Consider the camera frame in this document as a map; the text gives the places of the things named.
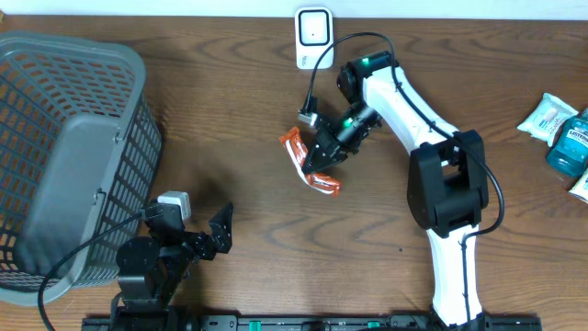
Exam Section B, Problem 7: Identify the red chocolate bar wrapper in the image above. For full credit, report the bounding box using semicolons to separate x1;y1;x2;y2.
279;127;341;197

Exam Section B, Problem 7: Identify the light green tissue pack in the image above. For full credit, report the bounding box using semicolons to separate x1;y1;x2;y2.
517;93;579;147

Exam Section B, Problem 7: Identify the blue mouthwash bottle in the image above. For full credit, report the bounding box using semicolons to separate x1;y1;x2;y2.
547;109;587;177

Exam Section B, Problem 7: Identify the yellow snack bag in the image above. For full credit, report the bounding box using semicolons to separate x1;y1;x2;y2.
569;169;588;203

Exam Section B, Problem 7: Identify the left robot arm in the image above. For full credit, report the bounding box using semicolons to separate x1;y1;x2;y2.
108;202;233;331

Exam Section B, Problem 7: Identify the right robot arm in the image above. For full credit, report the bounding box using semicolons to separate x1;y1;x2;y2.
291;51;491;330

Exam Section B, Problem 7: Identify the white barcode scanner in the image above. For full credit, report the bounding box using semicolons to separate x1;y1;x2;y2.
294;6;334;70

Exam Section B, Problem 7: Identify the grey plastic shopping basket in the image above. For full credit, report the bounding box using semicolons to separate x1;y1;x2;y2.
1;31;162;306

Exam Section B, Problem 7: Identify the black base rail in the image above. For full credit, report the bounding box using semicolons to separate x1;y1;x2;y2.
81;314;544;331

